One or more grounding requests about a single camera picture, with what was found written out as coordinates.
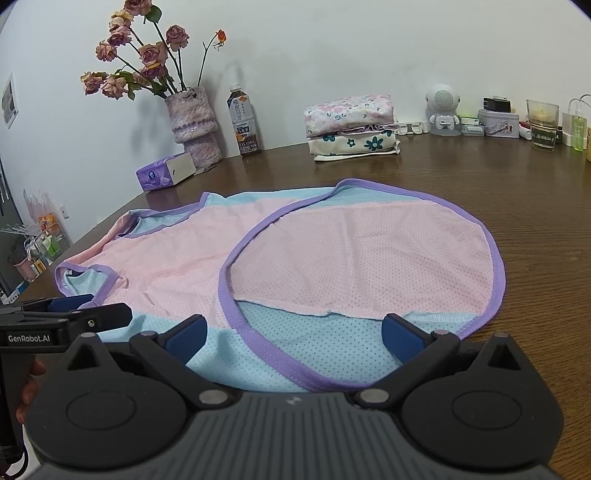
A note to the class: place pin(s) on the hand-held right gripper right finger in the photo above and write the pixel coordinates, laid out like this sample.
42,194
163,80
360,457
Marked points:
399,339

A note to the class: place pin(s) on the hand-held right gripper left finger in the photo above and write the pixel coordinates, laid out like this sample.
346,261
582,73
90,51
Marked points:
184,342

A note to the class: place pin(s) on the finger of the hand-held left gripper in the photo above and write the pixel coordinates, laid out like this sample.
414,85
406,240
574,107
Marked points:
64,304
104,318

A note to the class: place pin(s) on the pink blue mesh top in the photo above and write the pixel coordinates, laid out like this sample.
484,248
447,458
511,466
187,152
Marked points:
323,249

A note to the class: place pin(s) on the person's left hand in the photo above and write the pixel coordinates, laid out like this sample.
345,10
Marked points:
28,392

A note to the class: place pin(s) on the clear plastic bags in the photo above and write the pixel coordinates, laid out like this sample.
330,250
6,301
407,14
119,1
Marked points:
46,217

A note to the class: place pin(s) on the black appliance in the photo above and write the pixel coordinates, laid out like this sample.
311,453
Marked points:
7,221

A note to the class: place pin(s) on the purple tissue pack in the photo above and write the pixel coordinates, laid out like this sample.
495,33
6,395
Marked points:
161,175

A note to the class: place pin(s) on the cream green-flower folded cloth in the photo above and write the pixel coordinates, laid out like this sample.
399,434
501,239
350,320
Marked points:
355,145

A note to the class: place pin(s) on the fuzzy purple vase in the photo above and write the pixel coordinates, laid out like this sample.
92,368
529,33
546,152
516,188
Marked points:
194,124

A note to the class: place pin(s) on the green white packets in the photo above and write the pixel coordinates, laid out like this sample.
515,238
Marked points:
471,127

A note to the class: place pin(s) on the tea bottle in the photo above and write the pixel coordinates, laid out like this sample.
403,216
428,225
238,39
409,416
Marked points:
244,122

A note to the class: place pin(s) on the pink floral folded cloth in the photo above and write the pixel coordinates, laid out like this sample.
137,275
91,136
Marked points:
351,115

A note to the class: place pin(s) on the white robot speaker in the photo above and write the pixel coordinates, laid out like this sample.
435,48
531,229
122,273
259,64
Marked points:
442,106

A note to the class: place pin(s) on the white tin box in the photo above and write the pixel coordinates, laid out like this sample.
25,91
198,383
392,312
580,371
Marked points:
499,123

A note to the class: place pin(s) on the red white tube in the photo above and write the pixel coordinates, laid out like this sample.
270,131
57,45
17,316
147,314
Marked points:
525,130

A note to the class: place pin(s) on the black charger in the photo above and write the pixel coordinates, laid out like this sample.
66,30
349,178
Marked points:
497,104

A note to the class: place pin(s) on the glass cup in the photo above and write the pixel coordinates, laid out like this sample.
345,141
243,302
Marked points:
542,127

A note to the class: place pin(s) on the dried rose bouquet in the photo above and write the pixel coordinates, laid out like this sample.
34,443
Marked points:
138,55

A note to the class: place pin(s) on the small green bottle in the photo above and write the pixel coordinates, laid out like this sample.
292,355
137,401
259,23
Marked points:
580,134

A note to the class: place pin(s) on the wall picture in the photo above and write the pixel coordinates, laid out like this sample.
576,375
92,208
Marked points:
9,99

